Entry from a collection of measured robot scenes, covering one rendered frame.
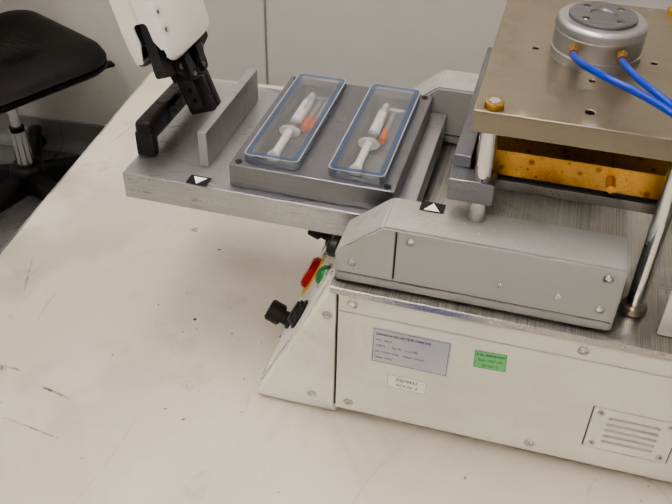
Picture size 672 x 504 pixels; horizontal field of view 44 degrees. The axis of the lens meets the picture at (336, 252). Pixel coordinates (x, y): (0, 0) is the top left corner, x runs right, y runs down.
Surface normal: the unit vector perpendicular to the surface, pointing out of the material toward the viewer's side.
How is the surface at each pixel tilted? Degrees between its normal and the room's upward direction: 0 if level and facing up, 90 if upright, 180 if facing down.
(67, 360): 0
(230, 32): 90
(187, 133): 0
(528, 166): 90
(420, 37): 90
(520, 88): 0
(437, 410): 90
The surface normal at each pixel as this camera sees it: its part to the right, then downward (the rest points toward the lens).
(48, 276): 0.02, -0.78
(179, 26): 0.91, -0.02
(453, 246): -0.27, 0.59
